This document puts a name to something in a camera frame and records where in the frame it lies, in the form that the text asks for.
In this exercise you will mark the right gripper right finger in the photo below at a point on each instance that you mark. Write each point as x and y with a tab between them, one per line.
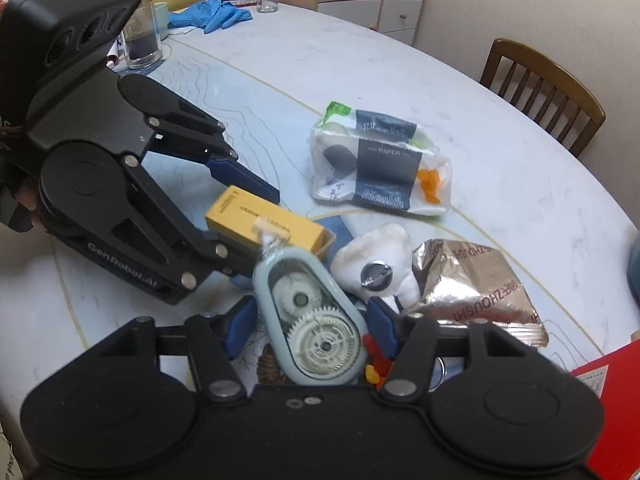
409	342

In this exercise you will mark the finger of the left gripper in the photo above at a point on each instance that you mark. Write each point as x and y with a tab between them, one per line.
184	131
217	251

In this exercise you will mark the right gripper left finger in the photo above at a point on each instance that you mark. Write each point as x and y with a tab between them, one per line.
214	342

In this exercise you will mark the yellow rectangular box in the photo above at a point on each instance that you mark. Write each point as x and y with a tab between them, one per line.
249	219

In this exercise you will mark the light blue correction tape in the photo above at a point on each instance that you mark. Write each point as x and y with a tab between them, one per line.
315	331

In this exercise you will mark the red orange small toy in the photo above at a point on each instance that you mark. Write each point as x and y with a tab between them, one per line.
378	365

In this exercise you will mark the silver foil snack bag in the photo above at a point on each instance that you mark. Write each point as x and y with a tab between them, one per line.
460	282

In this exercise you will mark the glass jar with dark contents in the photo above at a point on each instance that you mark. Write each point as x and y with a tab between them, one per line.
139	38

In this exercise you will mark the blue gloves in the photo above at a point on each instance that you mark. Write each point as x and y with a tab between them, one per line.
209	16

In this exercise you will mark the blue patterned cloth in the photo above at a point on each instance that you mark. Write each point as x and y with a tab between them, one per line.
336	235

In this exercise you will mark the red white cardboard box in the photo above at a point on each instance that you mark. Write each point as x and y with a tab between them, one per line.
615	379

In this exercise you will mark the low wooden sideboard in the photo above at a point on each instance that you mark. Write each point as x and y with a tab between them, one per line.
398	19

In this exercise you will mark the wooden chair behind table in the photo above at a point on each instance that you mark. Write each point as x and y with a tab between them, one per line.
545	92

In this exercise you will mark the black camera box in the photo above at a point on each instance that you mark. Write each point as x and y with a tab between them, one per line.
48	44

